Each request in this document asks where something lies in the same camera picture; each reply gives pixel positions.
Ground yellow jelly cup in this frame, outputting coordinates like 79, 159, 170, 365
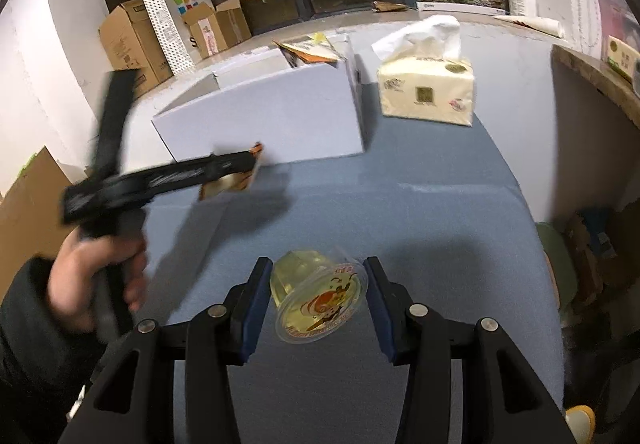
270, 249, 369, 344

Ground beige cracker packet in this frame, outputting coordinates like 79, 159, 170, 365
198, 143, 264, 201

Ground person's left hand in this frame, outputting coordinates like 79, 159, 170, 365
47, 227, 148, 332

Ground brown cardboard boxes on floor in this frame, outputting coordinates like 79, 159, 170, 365
0, 147, 70, 297

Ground tall brown cardboard box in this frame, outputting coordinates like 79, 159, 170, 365
99, 0, 172, 98

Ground white cardboard storage box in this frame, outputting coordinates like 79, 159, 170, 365
152, 33, 364, 165

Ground open small cardboard box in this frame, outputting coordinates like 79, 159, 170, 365
182, 0, 252, 58

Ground white dotted paper bag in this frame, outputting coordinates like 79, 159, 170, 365
142, 0, 214, 75

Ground tissue pack with tissue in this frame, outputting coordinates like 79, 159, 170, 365
372, 14, 475, 126

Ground white orange snack bag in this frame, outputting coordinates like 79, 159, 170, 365
276, 33, 343, 68

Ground small brown tray on sill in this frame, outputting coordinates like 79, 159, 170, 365
372, 0, 408, 12

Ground wooden side shelf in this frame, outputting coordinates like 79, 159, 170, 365
551, 42, 640, 205

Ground rolled white paper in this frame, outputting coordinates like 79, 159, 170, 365
494, 16, 565, 40

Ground yellow patterned small box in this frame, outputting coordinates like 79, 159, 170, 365
606, 36, 639, 82

